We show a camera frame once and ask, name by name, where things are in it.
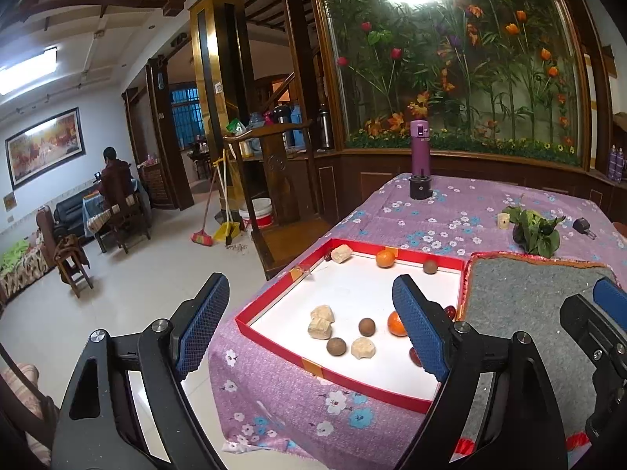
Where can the black seatbelt buckle clip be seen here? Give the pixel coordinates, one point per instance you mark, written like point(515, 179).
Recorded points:
point(583, 227)

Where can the black bottle base holder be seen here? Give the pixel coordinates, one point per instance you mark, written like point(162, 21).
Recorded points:
point(420, 187)

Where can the seated person in background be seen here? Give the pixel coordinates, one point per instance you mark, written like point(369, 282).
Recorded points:
point(116, 182)

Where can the yellow dustpan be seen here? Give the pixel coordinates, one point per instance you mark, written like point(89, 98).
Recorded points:
point(229, 229)

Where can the wooden chair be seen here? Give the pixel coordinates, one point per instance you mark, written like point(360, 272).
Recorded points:
point(71, 262)

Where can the ceiling fluorescent light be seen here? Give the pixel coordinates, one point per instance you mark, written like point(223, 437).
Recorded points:
point(27, 72)

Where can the beige sugarcane chunk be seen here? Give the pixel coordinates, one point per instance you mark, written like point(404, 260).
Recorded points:
point(502, 220)

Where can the white bucket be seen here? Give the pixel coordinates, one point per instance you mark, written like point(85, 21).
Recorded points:
point(263, 211)

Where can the framed landscape painting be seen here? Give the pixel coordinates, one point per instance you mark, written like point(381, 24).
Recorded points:
point(44, 146)

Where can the beige chunk at tray corner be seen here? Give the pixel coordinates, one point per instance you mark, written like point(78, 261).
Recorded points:
point(341, 253)

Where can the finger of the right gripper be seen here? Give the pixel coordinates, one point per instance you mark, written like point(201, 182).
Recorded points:
point(595, 335)
point(611, 299)

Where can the purple floral tablecloth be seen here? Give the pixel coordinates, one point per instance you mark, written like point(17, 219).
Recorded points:
point(265, 403)

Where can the red broom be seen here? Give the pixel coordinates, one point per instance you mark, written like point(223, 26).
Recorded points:
point(202, 237)

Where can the floral mural glass panel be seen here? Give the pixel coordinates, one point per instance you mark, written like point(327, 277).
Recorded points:
point(489, 76)

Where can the brown round fruit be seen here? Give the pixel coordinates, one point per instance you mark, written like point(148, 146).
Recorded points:
point(430, 267)

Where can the purple thermos bottle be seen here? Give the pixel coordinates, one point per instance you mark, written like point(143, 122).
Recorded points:
point(420, 147)

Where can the green leafy bok choy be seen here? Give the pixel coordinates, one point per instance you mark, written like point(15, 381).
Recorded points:
point(535, 234)

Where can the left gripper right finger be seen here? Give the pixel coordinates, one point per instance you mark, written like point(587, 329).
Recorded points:
point(429, 329)

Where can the orange mandarin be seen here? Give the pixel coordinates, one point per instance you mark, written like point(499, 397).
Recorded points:
point(385, 258)
point(395, 325)

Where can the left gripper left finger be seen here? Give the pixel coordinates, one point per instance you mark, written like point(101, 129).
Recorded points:
point(195, 322)

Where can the red rimmed white tray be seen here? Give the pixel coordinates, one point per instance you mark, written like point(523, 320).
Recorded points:
point(278, 319)

